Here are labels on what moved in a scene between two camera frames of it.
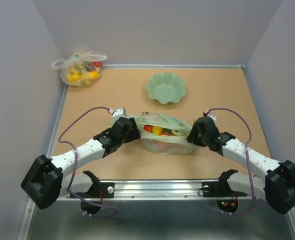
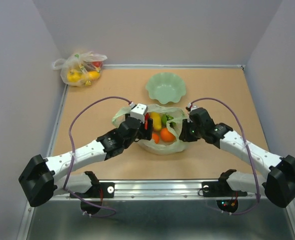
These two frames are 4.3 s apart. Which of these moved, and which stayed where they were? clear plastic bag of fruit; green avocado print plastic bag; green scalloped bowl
Moved: green avocado print plastic bag
Stayed: green scalloped bowl; clear plastic bag of fruit
